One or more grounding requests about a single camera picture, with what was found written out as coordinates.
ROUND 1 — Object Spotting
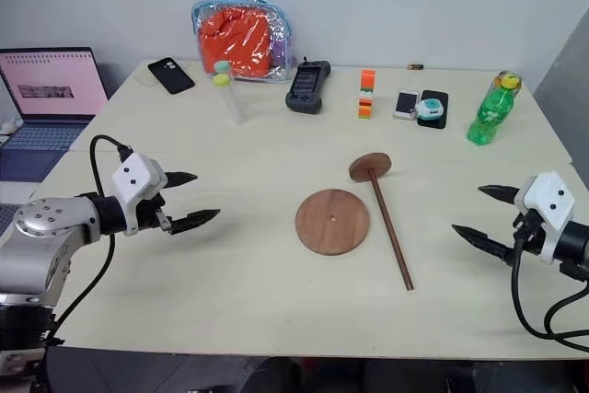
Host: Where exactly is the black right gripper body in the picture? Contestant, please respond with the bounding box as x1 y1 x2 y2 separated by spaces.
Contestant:
504 208 548 266

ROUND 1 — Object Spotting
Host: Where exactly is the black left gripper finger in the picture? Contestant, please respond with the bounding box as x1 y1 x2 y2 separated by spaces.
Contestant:
165 170 200 191
169 208 222 237

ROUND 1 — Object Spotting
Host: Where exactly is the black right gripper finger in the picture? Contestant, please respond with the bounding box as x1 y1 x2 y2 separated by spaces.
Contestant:
451 224 514 267
478 183 522 206

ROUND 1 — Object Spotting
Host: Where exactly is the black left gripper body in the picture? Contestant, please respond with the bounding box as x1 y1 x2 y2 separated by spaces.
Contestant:
136 191 175 235

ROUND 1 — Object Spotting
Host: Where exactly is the wooden rod with small disc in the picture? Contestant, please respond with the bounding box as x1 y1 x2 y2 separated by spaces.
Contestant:
348 152 415 292

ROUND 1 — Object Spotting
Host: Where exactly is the round wooden disc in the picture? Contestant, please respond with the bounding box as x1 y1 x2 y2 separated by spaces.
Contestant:
294 186 372 257

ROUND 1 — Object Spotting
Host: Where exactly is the green plastic bottle yellow cap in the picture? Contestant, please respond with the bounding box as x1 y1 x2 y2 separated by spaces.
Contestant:
466 70 524 147

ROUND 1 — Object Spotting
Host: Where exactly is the clear tube with yellow cap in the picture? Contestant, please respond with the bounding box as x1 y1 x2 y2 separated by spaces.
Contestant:
212 73 246 125

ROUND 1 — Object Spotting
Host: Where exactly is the teal white small gadget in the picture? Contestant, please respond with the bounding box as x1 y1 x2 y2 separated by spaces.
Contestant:
414 98 445 121

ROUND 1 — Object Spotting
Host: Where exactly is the grey partition panel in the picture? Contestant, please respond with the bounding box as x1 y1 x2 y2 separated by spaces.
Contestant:
532 9 589 165

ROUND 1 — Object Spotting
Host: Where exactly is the white smartphone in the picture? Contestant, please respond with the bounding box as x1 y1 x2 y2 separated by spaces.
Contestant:
392 89 422 121

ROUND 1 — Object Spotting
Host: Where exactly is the orange cloth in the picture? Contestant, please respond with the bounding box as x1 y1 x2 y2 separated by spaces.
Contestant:
198 6 273 79

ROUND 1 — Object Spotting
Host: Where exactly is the dark grey handheld device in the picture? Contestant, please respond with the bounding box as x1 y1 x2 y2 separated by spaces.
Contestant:
284 55 333 116

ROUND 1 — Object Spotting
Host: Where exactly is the open blue laptop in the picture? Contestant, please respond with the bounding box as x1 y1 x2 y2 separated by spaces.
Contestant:
0 46 110 183

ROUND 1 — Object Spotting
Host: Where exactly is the orange green white block stack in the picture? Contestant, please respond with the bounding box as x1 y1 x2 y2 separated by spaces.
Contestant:
357 68 377 121

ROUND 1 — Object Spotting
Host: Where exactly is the clear plastic zip bag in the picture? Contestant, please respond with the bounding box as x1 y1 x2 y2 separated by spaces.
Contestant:
191 0 296 87

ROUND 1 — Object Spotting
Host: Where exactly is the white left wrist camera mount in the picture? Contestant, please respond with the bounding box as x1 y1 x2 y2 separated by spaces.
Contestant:
110 152 169 237

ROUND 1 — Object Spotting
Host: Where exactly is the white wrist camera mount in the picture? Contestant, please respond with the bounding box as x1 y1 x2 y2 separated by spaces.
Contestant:
514 170 577 266
110 152 169 237

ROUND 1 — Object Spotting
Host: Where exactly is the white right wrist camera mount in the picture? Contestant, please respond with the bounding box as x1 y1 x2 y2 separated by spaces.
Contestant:
514 170 577 266

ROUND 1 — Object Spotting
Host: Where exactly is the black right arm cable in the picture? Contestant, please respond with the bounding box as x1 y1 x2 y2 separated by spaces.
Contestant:
510 222 589 353

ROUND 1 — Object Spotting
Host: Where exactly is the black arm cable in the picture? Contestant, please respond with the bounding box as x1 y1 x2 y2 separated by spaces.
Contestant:
510 222 589 353
44 134 135 344

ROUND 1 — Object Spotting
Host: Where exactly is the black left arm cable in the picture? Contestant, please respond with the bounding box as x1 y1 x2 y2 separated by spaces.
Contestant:
44 134 135 344

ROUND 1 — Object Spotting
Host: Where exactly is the black smartphone with dual camera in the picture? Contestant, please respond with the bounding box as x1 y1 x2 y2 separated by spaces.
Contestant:
147 57 197 96

